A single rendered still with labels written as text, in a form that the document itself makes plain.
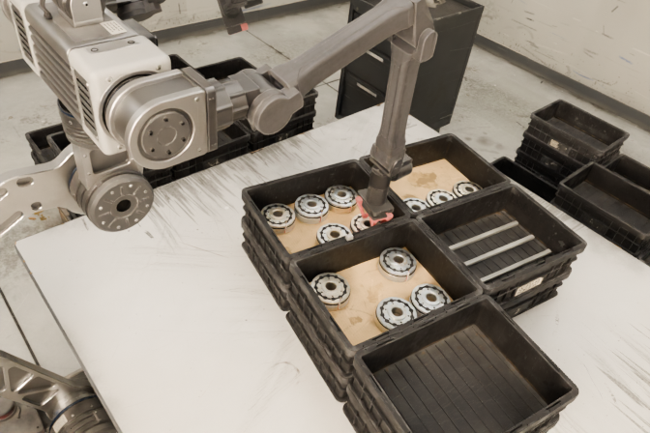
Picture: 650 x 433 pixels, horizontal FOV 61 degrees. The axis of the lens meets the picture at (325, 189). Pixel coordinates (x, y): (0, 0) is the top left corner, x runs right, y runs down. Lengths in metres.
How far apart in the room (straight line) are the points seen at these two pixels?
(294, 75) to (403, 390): 0.74
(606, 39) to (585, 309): 3.03
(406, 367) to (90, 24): 0.98
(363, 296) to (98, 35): 0.89
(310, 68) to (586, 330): 1.18
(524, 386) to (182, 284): 0.94
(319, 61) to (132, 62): 0.32
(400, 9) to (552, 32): 3.74
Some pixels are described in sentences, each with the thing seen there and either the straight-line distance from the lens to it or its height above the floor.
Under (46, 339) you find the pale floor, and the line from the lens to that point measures 2.49.
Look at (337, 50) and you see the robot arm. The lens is 1.02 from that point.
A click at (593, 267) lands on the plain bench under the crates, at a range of 2.01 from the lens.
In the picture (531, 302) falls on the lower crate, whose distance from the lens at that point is 1.75.
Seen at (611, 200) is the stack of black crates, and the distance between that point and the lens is 2.76.
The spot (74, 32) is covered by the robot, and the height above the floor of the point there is 1.53.
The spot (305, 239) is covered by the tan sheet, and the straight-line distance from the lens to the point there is 1.58.
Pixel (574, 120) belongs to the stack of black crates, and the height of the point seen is 0.53.
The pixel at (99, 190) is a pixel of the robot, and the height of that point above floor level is 1.19.
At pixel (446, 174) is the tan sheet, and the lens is 1.93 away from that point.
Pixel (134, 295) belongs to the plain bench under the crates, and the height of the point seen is 0.70.
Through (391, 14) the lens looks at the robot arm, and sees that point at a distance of 1.09.
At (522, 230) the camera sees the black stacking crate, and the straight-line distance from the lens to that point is 1.81.
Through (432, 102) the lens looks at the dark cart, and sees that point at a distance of 3.33.
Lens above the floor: 1.94
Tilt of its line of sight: 39 degrees down
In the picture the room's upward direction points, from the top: 8 degrees clockwise
